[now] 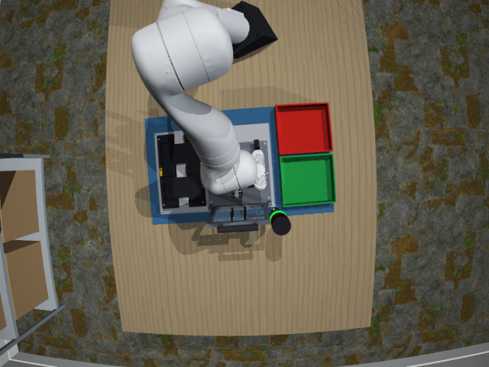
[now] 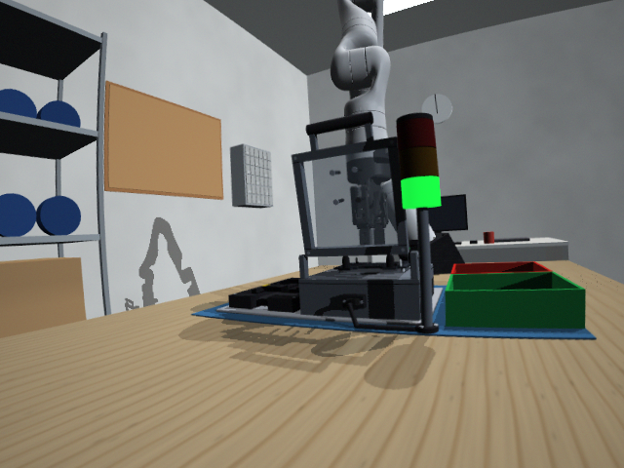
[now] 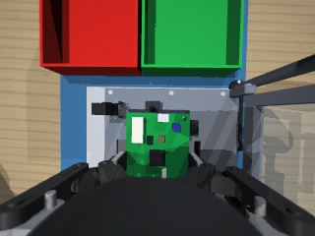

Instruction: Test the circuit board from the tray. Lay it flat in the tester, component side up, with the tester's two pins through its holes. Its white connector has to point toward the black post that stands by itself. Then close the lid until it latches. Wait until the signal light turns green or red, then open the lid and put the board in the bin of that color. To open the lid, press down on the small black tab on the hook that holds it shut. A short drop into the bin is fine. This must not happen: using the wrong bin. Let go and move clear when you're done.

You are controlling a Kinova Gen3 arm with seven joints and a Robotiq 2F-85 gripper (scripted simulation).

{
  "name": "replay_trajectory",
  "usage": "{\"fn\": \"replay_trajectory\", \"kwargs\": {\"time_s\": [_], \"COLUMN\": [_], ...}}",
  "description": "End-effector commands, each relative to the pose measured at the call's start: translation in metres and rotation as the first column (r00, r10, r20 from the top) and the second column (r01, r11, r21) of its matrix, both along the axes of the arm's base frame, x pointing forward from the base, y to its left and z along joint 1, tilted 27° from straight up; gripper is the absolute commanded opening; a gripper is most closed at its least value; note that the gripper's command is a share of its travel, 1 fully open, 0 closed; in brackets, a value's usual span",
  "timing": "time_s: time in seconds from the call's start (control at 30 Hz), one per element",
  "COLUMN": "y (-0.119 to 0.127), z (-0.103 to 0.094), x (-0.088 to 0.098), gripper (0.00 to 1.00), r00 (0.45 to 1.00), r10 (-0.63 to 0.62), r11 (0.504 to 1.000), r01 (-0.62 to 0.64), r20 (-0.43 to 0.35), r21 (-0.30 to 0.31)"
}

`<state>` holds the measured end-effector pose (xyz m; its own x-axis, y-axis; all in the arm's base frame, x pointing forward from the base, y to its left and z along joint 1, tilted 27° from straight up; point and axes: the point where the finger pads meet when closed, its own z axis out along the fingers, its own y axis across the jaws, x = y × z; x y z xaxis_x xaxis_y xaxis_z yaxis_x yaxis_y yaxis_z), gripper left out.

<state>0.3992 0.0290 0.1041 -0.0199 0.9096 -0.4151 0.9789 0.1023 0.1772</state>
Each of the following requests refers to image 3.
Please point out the green bin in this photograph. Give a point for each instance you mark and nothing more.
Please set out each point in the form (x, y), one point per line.
(192, 37)

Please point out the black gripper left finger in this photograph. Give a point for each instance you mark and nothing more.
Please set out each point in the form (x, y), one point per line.
(20, 215)

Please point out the red bin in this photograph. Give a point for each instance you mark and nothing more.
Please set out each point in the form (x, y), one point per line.
(91, 37)

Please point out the green circuit board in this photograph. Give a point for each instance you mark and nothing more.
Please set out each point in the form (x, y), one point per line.
(157, 144)

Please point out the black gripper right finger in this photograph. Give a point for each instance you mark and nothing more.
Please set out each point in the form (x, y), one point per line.
(270, 212)

